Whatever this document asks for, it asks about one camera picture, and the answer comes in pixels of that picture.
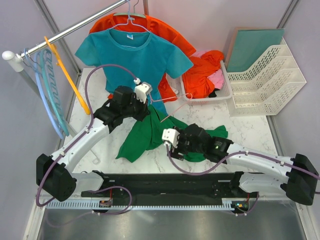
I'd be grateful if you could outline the teal board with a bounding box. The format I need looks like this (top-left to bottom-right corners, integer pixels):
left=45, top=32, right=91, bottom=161
left=224, top=27, right=285, bottom=73

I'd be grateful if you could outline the light blue plastic hanger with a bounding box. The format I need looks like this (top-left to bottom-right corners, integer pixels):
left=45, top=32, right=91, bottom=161
left=32, top=53, right=64, bottom=139

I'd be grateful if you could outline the teal t-shirt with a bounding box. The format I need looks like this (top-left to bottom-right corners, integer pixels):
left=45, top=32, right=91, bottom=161
left=75, top=29, right=193, bottom=114

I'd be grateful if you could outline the orange cloth in basket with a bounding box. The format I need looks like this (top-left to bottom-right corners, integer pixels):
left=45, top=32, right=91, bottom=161
left=182, top=56, right=219, bottom=99

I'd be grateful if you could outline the pink cloth in basket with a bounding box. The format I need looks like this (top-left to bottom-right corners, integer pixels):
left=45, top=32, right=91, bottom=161
left=192, top=50, right=225, bottom=90

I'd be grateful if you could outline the white laundry basket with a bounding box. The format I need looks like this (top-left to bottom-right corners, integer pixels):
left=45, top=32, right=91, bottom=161
left=178, top=60, right=233, bottom=106

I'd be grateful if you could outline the purple cable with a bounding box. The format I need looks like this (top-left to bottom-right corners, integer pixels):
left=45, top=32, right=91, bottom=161
left=165, top=144, right=320, bottom=217
left=35, top=63, right=141, bottom=216

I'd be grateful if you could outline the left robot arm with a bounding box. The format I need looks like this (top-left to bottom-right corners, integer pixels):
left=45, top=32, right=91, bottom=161
left=36, top=82, right=152, bottom=202

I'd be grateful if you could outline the blue wire hanger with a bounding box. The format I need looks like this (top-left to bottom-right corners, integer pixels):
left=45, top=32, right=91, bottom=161
left=109, top=0, right=151, bottom=33

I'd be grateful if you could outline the mint green hanger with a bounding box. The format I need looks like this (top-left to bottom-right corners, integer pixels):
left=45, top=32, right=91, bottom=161
left=113, top=0, right=146, bottom=18

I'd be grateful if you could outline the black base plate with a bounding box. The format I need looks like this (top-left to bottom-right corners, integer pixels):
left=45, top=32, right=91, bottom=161
left=81, top=173, right=257, bottom=205

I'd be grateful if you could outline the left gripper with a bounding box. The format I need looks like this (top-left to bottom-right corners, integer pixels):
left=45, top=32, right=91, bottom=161
left=122, top=94, right=150, bottom=122

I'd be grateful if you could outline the white cable duct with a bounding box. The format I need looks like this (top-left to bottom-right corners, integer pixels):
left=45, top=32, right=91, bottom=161
left=46, top=199, right=249, bottom=211

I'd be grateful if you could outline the metal clothes rail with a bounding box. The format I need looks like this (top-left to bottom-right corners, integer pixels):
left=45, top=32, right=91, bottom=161
left=2, top=0, right=127, bottom=73

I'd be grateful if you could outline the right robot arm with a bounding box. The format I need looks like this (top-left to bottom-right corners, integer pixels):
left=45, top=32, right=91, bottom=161
left=162, top=123, right=320, bottom=206

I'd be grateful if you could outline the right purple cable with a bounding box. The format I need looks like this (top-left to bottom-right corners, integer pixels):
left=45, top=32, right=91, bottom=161
left=165, top=144, right=320, bottom=217

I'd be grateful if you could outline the black cloth in basket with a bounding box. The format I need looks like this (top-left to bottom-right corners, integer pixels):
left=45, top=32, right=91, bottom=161
left=208, top=90, right=217, bottom=98

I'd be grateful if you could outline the orange hanging t-shirt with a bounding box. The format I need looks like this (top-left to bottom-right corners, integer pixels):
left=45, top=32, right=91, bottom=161
left=88, top=14, right=197, bottom=104

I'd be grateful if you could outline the teal plastic hanger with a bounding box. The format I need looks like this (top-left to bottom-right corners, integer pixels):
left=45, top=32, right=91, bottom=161
left=40, top=48, right=70, bottom=136

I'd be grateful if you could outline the green t-shirt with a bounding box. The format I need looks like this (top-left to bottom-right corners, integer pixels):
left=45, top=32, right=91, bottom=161
left=115, top=103, right=229, bottom=164

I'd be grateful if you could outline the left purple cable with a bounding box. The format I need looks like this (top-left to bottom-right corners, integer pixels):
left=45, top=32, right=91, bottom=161
left=35, top=63, right=141, bottom=216

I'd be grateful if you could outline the orange plastic hanger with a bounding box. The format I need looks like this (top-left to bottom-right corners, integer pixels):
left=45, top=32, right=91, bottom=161
left=44, top=36, right=91, bottom=115

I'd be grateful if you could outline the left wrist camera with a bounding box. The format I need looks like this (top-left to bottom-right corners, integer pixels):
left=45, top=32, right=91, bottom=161
left=134, top=82, right=153, bottom=104

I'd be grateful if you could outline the pink wire hanger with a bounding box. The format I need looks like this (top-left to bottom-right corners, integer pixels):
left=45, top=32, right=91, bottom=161
left=147, top=97, right=194, bottom=126

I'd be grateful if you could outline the white file organizer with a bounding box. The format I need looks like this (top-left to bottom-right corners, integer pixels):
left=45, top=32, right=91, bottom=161
left=227, top=39, right=307, bottom=117

